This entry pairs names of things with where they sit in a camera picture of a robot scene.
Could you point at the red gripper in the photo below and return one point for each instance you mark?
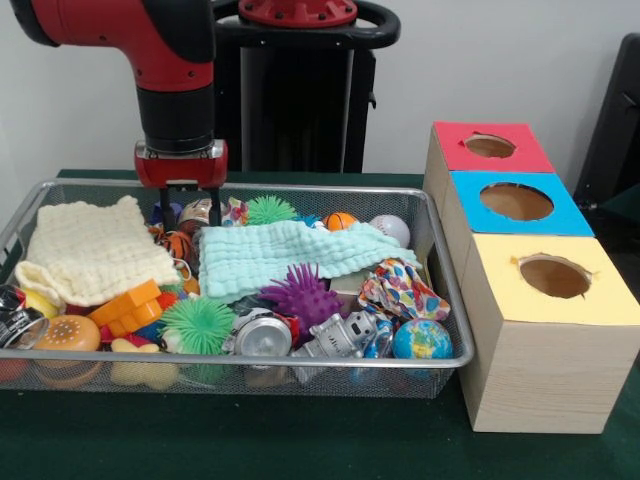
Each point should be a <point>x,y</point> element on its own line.
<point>180,167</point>

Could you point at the orange striped tiger toy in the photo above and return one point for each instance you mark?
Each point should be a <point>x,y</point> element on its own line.
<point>180,245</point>

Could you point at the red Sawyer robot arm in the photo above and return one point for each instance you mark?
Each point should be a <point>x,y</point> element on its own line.
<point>150,40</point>

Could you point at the shallow metal mesh bin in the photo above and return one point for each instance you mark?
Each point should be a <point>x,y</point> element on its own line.
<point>300,385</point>

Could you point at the wooden box with three holes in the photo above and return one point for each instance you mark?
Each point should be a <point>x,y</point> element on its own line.
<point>550,380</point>

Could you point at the mint green waffle cloth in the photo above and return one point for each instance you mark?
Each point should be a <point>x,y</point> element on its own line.
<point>280,255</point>

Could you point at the cream waffle cloth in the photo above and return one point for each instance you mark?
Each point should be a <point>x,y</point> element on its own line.
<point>95,250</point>

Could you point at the orange plastic block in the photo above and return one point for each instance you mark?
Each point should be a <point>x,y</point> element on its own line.
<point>130,305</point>

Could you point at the green spiky ball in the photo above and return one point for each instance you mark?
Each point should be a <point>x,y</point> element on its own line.
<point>197,325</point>

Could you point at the purple spiky ball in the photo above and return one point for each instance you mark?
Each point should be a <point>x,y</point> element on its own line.
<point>305,300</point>

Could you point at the toy burger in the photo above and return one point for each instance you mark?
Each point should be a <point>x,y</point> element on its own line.
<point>67,332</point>

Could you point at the silver toy robot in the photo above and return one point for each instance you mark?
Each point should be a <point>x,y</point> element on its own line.
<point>335,337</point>

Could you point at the white baseball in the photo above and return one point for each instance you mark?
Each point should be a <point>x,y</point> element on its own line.
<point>392,227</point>

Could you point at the colourful heart print cloth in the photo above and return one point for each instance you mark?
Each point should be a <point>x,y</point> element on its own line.
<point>405,290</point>

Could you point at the dark green table cloth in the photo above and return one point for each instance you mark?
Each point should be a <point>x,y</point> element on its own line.
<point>625,200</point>
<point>250,440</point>

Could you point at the globe print ball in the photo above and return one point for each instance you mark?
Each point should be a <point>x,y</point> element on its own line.
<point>422,340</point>

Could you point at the black upright panel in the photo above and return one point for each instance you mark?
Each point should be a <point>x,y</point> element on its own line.
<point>615,125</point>

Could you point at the black and red robot pedestal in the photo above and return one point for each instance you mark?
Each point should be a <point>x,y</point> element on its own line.
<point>300,100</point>

